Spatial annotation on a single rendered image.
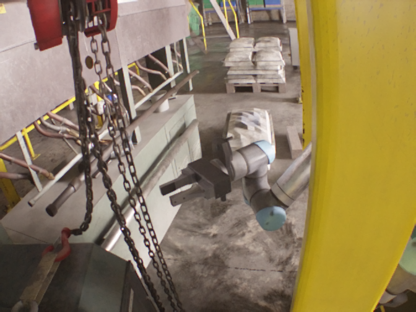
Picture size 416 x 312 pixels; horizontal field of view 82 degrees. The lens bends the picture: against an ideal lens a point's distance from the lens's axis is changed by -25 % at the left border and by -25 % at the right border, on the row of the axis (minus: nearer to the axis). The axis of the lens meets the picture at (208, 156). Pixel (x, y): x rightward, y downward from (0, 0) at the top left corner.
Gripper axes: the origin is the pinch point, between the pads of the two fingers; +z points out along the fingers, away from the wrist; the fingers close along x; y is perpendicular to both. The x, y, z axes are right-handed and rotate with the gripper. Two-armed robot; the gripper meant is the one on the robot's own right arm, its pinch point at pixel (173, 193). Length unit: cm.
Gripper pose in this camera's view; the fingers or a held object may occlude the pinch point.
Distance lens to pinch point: 78.5
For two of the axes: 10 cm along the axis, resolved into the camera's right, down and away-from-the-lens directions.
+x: -5.3, -3.5, 7.7
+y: 1.2, 8.7, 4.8
